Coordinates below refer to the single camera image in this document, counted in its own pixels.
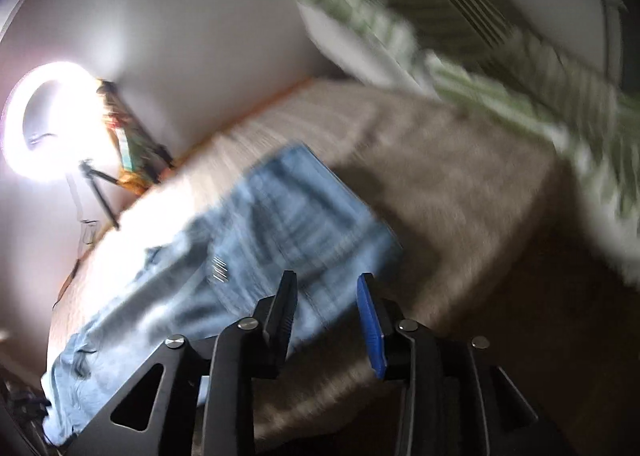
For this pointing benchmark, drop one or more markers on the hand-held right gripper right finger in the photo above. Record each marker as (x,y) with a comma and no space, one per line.
(372,331)

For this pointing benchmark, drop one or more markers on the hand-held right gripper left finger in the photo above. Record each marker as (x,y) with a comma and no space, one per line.
(283,316)

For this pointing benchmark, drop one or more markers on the light blue denim pants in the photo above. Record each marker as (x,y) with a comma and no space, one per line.
(280,231)

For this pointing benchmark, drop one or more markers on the beige bed blanket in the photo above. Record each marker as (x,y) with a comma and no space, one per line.
(450,196)

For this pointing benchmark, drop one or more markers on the black tripod stand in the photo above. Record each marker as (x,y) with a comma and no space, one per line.
(100,191)

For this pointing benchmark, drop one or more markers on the green striped white pillow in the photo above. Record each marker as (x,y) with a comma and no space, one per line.
(450,56)

